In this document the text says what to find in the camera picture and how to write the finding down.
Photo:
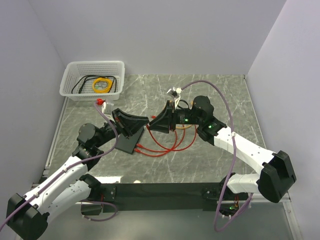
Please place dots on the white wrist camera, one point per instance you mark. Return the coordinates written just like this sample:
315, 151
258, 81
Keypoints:
106, 105
175, 93

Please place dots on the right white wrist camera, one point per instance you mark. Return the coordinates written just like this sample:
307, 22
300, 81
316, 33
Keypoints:
175, 93

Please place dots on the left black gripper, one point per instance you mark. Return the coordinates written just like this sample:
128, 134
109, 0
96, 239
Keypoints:
134, 122

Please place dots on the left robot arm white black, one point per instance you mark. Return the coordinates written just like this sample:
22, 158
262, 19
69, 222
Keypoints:
29, 215

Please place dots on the black front mounting bar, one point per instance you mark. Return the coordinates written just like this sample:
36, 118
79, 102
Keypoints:
160, 196

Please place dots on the black network switch box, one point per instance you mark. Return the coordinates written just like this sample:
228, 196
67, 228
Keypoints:
128, 145

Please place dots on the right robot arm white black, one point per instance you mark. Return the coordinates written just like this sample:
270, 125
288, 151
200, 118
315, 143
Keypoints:
274, 173

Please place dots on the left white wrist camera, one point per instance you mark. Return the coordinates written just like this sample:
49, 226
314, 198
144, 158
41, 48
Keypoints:
106, 105

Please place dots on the white perforated plastic basket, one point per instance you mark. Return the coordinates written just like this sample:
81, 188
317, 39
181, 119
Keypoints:
78, 77

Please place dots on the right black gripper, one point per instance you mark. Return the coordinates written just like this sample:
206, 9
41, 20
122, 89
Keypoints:
166, 120

